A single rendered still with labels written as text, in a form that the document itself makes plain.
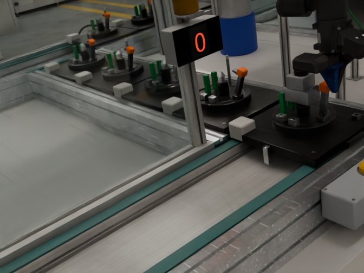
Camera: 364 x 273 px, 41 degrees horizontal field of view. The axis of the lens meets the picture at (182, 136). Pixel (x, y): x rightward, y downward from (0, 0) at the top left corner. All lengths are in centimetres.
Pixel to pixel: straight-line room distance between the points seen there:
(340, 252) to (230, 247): 23
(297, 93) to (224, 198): 28
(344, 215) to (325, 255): 8
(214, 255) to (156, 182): 29
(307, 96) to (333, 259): 35
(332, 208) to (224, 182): 24
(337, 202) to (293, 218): 8
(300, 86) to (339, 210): 30
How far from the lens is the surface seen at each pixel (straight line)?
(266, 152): 105
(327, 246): 95
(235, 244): 80
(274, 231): 85
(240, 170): 108
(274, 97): 128
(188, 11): 97
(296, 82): 108
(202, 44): 100
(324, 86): 105
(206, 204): 98
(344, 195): 90
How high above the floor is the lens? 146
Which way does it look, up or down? 25 degrees down
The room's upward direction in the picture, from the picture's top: 10 degrees counter-clockwise
